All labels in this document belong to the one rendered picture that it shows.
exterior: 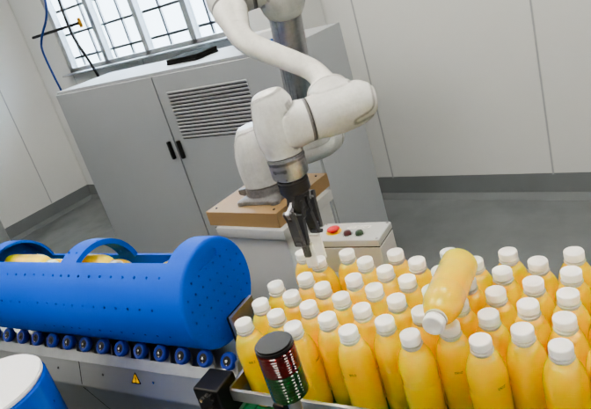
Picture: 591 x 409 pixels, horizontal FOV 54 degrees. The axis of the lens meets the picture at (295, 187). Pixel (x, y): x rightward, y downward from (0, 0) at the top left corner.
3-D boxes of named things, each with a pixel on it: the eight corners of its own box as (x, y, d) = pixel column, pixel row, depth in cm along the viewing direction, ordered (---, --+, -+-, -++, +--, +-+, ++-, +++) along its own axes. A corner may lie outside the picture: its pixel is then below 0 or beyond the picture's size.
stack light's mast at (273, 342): (292, 403, 100) (266, 328, 95) (324, 408, 97) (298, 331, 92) (275, 431, 96) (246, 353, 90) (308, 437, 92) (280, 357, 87)
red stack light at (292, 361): (274, 352, 97) (267, 332, 96) (307, 355, 93) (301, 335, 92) (255, 378, 92) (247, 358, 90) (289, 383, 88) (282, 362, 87)
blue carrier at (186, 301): (63, 294, 209) (29, 224, 199) (263, 304, 163) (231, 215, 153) (-4, 346, 186) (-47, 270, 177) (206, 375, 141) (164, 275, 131)
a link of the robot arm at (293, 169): (259, 164, 134) (266, 186, 136) (292, 160, 129) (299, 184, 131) (277, 149, 141) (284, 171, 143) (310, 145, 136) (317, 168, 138)
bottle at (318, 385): (296, 411, 127) (273, 342, 120) (310, 389, 132) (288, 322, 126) (324, 416, 123) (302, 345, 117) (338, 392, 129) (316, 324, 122)
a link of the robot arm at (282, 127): (266, 167, 129) (321, 149, 130) (244, 101, 124) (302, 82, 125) (260, 155, 140) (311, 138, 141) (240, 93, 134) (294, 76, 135)
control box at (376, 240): (333, 253, 169) (324, 222, 166) (398, 253, 159) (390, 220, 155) (319, 272, 161) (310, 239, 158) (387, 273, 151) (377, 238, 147)
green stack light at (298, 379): (282, 376, 99) (274, 352, 97) (315, 380, 95) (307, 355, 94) (264, 403, 94) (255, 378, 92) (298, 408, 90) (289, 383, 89)
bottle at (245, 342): (256, 387, 138) (232, 323, 132) (285, 381, 137) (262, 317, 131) (253, 408, 132) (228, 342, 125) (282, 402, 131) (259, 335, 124)
